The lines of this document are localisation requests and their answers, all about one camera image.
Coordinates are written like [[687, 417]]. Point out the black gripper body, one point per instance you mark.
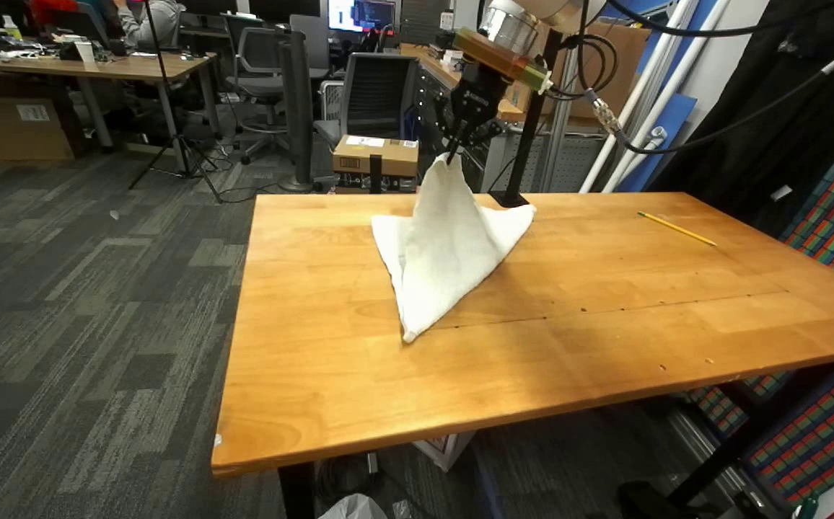
[[475, 105]]

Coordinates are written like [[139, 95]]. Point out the white cloth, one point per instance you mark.
[[446, 248]]

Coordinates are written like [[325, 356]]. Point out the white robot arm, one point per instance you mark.
[[502, 17]]

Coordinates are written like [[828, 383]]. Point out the black pole stand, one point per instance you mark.
[[530, 146]]

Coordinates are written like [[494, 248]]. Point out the light wooden box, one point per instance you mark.
[[377, 154]]

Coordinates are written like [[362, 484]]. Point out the black crate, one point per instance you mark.
[[378, 91]]

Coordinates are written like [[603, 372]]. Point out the lit computer monitor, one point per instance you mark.
[[362, 13]]

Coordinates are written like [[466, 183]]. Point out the large cardboard box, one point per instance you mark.
[[619, 58]]

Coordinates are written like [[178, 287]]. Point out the blue board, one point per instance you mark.
[[661, 133]]

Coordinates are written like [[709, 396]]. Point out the grey office chair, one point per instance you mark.
[[260, 72]]

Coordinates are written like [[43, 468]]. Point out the yellow pencil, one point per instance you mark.
[[675, 225]]

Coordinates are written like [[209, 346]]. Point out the black tripod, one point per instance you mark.
[[173, 115]]

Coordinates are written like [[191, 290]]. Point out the person in white top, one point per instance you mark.
[[150, 22]]

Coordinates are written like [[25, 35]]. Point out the wooden table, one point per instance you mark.
[[294, 490]]

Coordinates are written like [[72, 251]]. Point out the long wooden desk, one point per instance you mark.
[[69, 66]]

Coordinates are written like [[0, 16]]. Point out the person in red top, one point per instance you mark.
[[55, 9]]

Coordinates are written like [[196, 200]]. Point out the small cardboard box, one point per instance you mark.
[[22, 130]]

